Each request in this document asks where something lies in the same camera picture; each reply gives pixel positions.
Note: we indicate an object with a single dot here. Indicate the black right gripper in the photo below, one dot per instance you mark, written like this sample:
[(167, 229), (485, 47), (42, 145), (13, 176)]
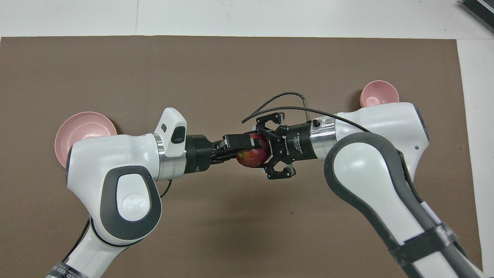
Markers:
[(295, 143)]

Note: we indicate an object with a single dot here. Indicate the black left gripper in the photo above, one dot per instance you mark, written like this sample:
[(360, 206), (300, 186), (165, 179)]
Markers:
[(198, 154)]

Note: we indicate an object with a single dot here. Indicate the red apple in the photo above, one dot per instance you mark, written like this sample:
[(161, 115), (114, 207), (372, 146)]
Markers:
[(252, 158)]

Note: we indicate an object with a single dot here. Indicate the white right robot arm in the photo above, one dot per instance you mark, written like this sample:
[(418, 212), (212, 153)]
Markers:
[(386, 127)]

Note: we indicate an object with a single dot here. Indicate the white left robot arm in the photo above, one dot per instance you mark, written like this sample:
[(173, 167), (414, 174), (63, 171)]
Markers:
[(115, 154)]

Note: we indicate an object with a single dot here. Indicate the pink bowl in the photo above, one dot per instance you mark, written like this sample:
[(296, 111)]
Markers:
[(376, 94)]

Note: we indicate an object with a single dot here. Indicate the pink plate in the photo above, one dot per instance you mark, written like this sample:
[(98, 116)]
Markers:
[(85, 125)]

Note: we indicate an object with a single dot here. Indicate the brown table mat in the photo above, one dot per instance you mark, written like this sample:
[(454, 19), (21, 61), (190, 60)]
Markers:
[(231, 65)]

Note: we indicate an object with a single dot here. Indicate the dark ribbed device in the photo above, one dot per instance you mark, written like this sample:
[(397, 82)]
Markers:
[(482, 9)]

